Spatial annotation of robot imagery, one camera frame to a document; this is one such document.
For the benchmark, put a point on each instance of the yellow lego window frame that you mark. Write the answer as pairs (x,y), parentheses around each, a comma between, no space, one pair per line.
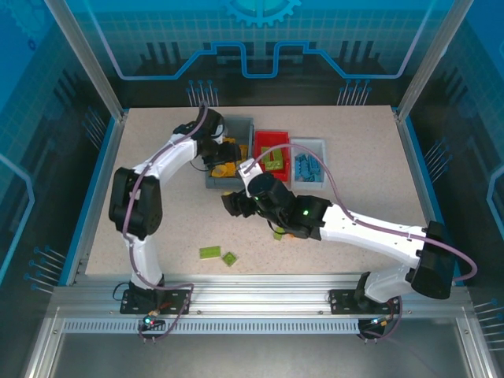
(222,170)

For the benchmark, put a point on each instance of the blue lego brick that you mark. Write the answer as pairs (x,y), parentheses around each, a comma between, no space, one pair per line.
(317,159)
(313,178)
(313,170)
(302,159)

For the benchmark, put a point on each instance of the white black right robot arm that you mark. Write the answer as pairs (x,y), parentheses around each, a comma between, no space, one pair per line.
(374,232)

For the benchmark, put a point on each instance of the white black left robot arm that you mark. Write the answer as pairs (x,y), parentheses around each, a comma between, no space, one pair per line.
(169,157)

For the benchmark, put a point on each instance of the grey plastic bin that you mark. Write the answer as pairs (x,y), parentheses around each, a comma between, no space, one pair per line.
(241,126)

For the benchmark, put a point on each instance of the small green lego brick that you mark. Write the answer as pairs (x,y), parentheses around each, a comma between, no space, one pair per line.
(278,234)

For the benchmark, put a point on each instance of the red plastic bin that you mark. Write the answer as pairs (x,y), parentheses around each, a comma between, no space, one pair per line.
(271,138)

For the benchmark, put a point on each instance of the small green square lego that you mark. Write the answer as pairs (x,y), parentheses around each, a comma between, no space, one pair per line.
(229,258)

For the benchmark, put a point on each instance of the white plastic bin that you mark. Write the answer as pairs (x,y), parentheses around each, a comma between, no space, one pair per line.
(315,143)

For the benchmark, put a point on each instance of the small LED connector board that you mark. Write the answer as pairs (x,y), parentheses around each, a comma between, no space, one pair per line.
(150,321)
(376,322)

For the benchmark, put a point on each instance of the aluminium mounting rail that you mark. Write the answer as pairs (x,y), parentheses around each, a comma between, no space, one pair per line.
(256,291)

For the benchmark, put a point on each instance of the aluminium side rail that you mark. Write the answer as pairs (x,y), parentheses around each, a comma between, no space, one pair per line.
(107,165)
(418,177)

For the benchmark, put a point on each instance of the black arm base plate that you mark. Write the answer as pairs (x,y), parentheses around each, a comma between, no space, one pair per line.
(177,301)
(340,301)

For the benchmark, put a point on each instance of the aluminium frame post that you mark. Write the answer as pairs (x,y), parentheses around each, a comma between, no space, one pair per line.
(88,59)
(431,59)

